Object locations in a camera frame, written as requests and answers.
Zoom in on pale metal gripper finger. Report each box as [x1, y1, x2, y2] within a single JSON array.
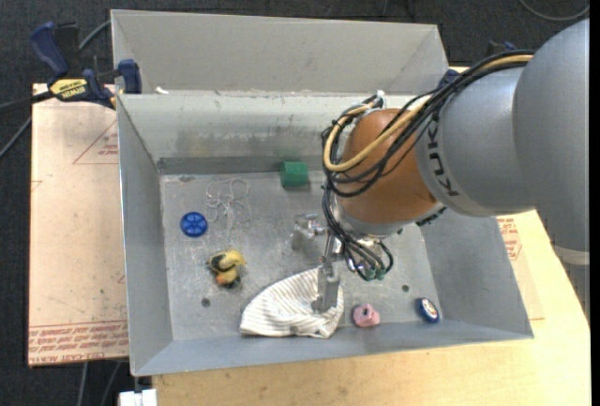
[[326, 275, 341, 313], [311, 266, 330, 309]]

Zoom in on white striped cloth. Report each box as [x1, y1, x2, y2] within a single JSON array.
[[239, 266, 345, 339]]

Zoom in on pink lumpy toy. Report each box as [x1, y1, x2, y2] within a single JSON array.
[[351, 303, 382, 328]]

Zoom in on grey metal bin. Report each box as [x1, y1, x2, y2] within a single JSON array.
[[110, 8, 534, 378]]

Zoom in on blue and white round disc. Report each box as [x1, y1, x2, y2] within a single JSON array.
[[415, 297, 441, 324]]

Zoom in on yellow and black toy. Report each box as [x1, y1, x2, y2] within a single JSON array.
[[207, 248, 247, 290]]

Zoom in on green block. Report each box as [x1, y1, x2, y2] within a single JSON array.
[[279, 160, 309, 188]]

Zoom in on blue spoked ring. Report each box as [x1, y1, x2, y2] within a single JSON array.
[[179, 211, 209, 239]]

